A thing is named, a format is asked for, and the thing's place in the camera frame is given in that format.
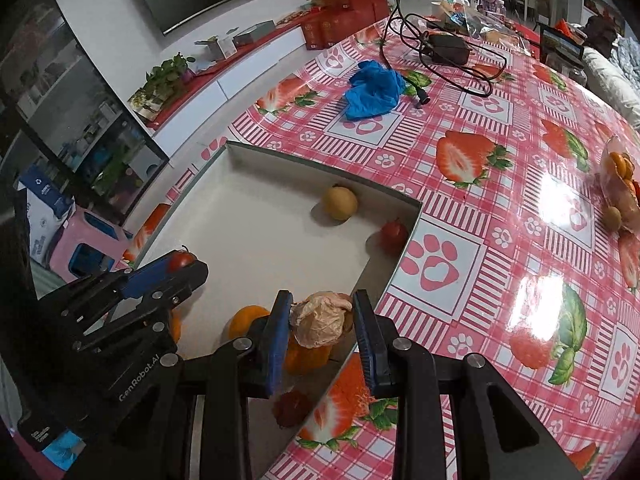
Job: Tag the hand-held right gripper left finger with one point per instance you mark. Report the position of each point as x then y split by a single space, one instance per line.
276 350

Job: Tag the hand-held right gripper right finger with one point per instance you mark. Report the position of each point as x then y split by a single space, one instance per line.
367 355

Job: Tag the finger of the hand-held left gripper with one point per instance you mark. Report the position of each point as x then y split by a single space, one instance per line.
185 285
145 275

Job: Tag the red cherry tomato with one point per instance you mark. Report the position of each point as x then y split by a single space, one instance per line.
295 408
394 234
181 261

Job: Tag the small orange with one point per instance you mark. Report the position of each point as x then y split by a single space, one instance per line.
245 322
176 327
310 360

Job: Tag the dried husk physalis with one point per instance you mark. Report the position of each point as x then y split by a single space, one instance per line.
320 322

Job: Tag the shallow white cardboard box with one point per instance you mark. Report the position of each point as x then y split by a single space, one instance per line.
260 220

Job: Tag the yellow brown round fruit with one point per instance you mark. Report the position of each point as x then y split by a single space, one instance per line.
340 202

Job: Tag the clear glass bowl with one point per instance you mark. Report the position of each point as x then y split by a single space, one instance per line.
606 170

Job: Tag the heap of small oranges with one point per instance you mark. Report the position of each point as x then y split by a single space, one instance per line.
624 165

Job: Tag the person's left hand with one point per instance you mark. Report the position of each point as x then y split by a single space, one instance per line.
65 449

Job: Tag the pink plastic container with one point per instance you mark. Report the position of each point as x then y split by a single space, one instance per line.
90 230

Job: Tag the white blue bag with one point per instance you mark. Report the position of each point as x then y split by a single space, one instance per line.
42 200

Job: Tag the glass door cabinet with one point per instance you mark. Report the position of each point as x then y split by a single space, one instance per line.
75 125

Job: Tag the green potted plant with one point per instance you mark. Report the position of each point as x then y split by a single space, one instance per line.
165 72

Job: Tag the white low cabinet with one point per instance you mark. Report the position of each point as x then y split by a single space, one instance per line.
240 77

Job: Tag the small white open box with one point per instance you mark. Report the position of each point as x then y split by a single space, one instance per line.
225 49

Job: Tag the flat grey box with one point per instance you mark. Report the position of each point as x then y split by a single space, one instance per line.
255 33

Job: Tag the crumpled blue glove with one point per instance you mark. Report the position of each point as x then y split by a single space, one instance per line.
375 90

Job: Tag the greenish brown round fruit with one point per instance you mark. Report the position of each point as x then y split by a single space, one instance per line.
612 218

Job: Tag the black power adapter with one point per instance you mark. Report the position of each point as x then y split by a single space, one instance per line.
447 49

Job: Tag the clear plastic bag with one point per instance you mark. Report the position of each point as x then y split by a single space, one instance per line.
470 17

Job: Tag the black framed stand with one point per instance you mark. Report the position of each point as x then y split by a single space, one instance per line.
560 44

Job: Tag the purple label jar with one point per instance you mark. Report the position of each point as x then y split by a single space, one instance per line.
489 0

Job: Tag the white green patterned cloth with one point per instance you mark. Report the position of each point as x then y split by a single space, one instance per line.
627 57

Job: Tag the dark jacket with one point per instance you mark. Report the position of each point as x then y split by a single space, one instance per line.
600 27

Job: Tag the framed wall picture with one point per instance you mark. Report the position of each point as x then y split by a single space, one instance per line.
600 4

